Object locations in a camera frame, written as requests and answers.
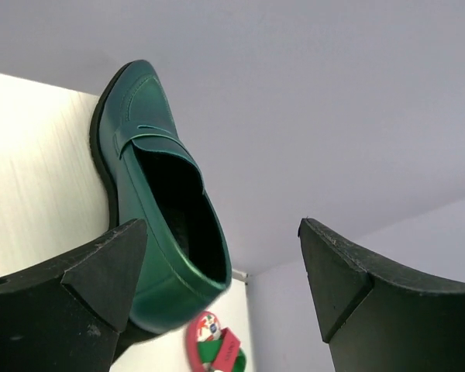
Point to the green loafer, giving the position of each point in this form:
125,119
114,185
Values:
149,174

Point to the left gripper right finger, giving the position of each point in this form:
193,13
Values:
376,314

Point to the pink patterned sandal far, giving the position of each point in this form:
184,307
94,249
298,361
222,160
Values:
211,347

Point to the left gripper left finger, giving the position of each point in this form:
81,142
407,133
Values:
66,313

